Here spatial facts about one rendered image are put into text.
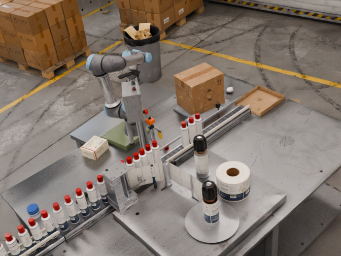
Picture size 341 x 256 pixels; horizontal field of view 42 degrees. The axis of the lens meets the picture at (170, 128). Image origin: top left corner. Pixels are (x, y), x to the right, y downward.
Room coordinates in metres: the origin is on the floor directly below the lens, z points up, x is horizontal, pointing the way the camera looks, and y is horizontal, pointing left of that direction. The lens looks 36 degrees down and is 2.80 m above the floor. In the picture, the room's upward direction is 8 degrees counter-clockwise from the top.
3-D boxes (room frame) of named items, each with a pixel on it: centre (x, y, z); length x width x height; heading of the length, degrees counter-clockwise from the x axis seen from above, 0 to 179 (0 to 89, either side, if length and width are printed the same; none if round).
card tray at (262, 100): (2.86, -0.73, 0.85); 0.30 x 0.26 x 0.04; 127
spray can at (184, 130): (2.38, -0.09, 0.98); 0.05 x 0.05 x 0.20
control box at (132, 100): (2.25, 0.20, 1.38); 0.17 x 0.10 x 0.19; 2
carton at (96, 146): (2.52, 0.56, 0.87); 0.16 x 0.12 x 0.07; 144
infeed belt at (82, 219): (2.25, 0.07, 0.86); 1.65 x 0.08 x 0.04; 127
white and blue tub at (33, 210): (1.97, 0.91, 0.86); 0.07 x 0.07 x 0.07
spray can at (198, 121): (2.45, -0.19, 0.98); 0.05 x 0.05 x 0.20
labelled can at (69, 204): (1.82, 0.63, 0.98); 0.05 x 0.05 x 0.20
